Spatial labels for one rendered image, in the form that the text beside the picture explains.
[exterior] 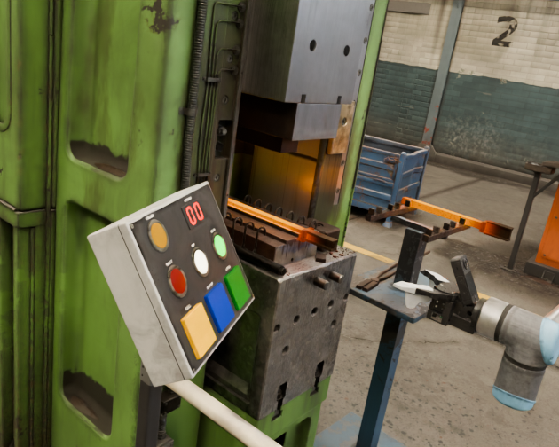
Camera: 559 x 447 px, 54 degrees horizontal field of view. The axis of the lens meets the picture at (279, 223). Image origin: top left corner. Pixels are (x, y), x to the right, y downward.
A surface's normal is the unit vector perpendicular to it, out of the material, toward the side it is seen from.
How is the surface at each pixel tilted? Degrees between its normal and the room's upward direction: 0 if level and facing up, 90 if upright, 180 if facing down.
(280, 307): 90
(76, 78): 90
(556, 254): 87
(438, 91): 90
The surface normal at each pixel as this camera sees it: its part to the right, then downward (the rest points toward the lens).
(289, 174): -0.64, 0.15
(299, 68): 0.76, 0.31
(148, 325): -0.26, 0.26
